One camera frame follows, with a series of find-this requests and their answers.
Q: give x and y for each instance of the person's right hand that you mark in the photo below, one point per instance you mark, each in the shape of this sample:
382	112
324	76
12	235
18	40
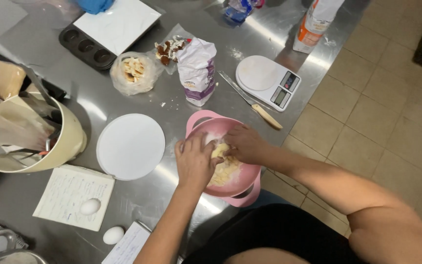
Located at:
247	143

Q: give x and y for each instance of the person's left hand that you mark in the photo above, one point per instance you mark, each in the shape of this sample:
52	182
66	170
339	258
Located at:
194	160

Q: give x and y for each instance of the person's right fingers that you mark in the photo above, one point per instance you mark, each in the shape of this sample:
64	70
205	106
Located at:
231	145

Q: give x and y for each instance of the pale yellow dough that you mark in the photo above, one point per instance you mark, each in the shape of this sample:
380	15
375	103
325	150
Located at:
225	168

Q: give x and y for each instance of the pink mixing bowl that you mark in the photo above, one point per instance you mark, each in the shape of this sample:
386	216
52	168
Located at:
229	161

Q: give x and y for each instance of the white digital kitchen scale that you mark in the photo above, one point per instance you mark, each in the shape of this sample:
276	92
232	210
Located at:
268	82

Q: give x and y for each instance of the white purple flour bag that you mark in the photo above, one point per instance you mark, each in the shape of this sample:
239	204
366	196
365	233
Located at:
197	71

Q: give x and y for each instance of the white round lid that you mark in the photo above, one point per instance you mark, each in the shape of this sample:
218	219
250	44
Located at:
130	146

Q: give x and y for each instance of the plastic wrap with chocolate pieces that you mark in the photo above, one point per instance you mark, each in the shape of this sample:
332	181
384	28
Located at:
170	48

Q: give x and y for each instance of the handwritten paper sheet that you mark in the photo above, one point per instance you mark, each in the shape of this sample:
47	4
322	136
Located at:
128	245

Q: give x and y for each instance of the white egg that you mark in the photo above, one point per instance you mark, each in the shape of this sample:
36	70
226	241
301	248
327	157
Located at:
90	206
113	235

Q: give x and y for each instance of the orange white paper bag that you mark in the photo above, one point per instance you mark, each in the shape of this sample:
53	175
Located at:
315	22

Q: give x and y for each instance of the white square board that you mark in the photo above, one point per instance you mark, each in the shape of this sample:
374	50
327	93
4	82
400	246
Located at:
117	25

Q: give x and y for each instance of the open handwritten notebook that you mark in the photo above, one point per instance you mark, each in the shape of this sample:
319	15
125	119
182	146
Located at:
72	196

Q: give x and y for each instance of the dark muffin tin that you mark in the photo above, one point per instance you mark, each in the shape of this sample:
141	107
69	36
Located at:
86	47

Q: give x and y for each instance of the cream bowl of utensils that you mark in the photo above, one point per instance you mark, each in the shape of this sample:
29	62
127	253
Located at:
31	135

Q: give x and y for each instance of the metal sieve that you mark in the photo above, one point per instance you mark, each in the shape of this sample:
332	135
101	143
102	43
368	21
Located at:
6	249

